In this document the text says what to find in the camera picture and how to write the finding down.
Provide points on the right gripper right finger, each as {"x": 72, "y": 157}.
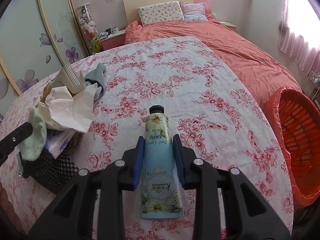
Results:
{"x": 248, "y": 215}

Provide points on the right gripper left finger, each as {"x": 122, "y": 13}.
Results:
{"x": 70, "y": 214}

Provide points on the blue tissue pack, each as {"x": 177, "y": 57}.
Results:
{"x": 56, "y": 142}

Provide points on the black woven mesh mat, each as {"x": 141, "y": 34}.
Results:
{"x": 52, "y": 174}

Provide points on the white paper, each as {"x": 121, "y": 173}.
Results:
{"x": 63, "y": 112}

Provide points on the floral hand cream tube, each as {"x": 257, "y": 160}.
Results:
{"x": 161, "y": 198}

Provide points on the grey green sock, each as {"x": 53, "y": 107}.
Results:
{"x": 97, "y": 76}

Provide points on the light green sock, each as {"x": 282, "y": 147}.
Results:
{"x": 32, "y": 147}

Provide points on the orange laundry basket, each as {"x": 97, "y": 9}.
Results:
{"x": 295, "y": 121}

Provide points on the floral sliding wardrobe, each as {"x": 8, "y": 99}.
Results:
{"x": 37, "y": 38}

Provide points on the coral bed duvet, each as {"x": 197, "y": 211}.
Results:
{"x": 256, "y": 69}

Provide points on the pink left nightstand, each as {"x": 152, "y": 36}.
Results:
{"x": 114, "y": 40}

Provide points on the pink window curtain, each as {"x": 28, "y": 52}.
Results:
{"x": 299, "y": 33}

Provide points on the right nightstand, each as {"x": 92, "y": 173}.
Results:
{"x": 229, "y": 25}

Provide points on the floral white pillow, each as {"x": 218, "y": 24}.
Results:
{"x": 160, "y": 13}

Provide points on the striped pink pillow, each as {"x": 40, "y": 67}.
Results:
{"x": 193, "y": 12}

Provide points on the white wire rack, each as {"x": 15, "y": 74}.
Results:
{"x": 311, "y": 86}

